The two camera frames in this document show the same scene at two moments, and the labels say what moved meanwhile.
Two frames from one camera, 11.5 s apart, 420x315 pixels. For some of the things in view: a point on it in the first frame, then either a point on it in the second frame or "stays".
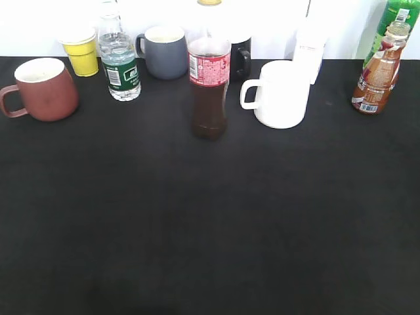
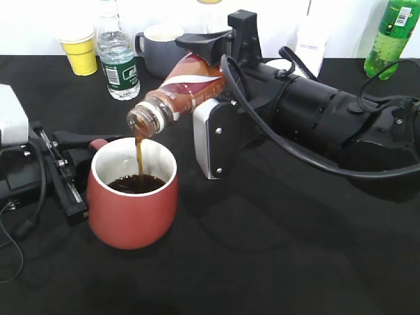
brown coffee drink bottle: [381, 70] to [194, 81]
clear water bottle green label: [117, 54] stays
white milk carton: [309, 46] stays
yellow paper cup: [81, 47] stays
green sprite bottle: [394, 10] stays
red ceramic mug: [48, 90] to [132, 191]
